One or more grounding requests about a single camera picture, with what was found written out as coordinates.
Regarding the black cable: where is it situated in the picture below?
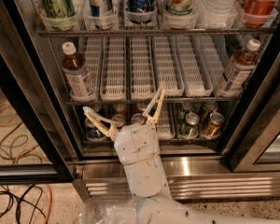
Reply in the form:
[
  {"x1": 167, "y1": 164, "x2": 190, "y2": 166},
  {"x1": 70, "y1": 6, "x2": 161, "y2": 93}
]
[{"x1": 0, "y1": 96, "x2": 47, "y2": 224}]

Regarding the bronze can bottom shelf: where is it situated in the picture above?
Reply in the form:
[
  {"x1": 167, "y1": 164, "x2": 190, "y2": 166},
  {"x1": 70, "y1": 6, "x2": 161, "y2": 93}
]
[{"x1": 199, "y1": 101, "x2": 225, "y2": 140}]

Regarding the clear plastic bin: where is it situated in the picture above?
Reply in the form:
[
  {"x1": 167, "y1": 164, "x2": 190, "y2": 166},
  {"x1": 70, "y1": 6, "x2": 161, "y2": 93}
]
[{"x1": 78, "y1": 195, "x2": 143, "y2": 224}]

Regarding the right tea bottle white cap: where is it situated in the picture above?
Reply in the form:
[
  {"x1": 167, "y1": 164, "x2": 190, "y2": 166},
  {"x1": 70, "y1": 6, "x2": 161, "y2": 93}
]
[{"x1": 218, "y1": 38, "x2": 260, "y2": 92}]

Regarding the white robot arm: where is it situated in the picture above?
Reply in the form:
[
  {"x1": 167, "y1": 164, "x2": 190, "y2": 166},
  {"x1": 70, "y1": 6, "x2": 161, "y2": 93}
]
[{"x1": 83, "y1": 88, "x2": 280, "y2": 224}]

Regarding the tea bottle white cap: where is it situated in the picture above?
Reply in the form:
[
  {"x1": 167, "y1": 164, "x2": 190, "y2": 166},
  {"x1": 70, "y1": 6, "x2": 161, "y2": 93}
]
[
  {"x1": 62, "y1": 42, "x2": 94, "y2": 101},
  {"x1": 218, "y1": 38, "x2": 260, "y2": 92}
]

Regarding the steel fridge bottom grille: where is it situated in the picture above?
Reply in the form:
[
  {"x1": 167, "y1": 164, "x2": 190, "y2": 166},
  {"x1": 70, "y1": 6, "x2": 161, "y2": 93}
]
[{"x1": 73, "y1": 157, "x2": 280, "y2": 201}]

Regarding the glass fridge door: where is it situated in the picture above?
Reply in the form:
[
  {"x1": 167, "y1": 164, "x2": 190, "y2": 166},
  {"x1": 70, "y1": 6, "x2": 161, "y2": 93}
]
[
  {"x1": 220, "y1": 22, "x2": 280, "y2": 174},
  {"x1": 0, "y1": 51, "x2": 73, "y2": 185}
]

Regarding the slim blue silver can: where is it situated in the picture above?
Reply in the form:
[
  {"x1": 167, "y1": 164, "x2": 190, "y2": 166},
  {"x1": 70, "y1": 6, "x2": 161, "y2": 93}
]
[{"x1": 89, "y1": 0, "x2": 114, "y2": 30}]

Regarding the red coca-cola can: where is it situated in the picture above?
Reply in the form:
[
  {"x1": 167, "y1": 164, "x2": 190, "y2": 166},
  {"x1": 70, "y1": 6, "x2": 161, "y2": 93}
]
[{"x1": 242, "y1": 0, "x2": 277, "y2": 28}]

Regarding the red can bottom shelf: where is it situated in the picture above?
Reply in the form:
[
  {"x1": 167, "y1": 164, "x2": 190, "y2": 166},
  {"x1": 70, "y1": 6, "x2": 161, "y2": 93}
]
[{"x1": 131, "y1": 103, "x2": 147, "y2": 125}]

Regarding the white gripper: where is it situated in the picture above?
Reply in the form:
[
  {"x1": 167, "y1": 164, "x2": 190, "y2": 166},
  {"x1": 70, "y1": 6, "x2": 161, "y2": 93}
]
[{"x1": 82, "y1": 88, "x2": 165, "y2": 165}]

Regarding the blue pepsi can bottom shelf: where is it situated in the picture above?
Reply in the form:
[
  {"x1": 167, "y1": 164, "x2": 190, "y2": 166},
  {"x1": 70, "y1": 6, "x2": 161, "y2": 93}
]
[{"x1": 85, "y1": 105, "x2": 106, "y2": 142}]

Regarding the green can bottom shelf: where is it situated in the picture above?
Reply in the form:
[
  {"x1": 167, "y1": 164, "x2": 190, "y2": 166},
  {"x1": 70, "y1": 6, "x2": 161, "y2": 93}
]
[{"x1": 176, "y1": 102, "x2": 200, "y2": 139}]

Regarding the wire shelf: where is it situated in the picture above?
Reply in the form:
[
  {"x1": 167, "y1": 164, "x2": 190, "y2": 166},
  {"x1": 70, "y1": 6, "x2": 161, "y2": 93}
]
[
  {"x1": 67, "y1": 97, "x2": 240, "y2": 105},
  {"x1": 37, "y1": 27, "x2": 276, "y2": 37}
]

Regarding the gold can bottom shelf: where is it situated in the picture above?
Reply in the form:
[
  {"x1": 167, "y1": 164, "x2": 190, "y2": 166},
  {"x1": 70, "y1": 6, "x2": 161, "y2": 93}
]
[{"x1": 112, "y1": 104, "x2": 127, "y2": 128}]

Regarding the left glass fridge door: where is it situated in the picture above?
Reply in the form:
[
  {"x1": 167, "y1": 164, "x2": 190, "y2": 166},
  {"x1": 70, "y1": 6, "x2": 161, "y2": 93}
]
[{"x1": 0, "y1": 51, "x2": 73, "y2": 185}]

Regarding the right glass fridge door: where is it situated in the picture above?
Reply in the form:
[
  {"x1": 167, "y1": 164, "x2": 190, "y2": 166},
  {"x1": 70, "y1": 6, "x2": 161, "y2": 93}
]
[{"x1": 220, "y1": 22, "x2": 280, "y2": 174}]

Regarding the top wire shelf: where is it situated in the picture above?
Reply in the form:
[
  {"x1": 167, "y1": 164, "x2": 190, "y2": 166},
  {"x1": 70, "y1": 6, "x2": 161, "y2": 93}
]
[{"x1": 37, "y1": 27, "x2": 276, "y2": 37}]

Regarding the green can top shelf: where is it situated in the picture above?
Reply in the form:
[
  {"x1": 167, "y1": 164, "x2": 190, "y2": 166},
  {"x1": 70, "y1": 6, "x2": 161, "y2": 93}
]
[{"x1": 41, "y1": 0, "x2": 76, "y2": 32}]

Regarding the left tea bottle white cap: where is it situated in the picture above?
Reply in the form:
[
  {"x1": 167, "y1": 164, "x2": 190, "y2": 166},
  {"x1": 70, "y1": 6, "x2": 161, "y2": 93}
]
[{"x1": 62, "y1": 42, "x2": 94, "y2": 101}]

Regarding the middle wire shelf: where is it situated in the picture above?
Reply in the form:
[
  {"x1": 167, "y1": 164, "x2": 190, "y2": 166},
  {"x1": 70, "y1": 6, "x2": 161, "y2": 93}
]
[{"x1": 67, "y1": 97, "x2": 240, "y2": 105}]

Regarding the green can shelf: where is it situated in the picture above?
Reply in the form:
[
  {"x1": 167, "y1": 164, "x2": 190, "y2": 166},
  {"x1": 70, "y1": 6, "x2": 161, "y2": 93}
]
[
  {"x1": 41, "y1": 0, "x2": 76, "y2": 32},
  {"x1": 176, "y1": 102, "x2": 200, "y2": 139}
]

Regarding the clear water bottle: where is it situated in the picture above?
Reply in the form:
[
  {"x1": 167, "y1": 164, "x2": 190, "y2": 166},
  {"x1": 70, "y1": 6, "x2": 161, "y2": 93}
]
[{"x1": 196, "y1": 0, "x2": 237, "y2": 29}]

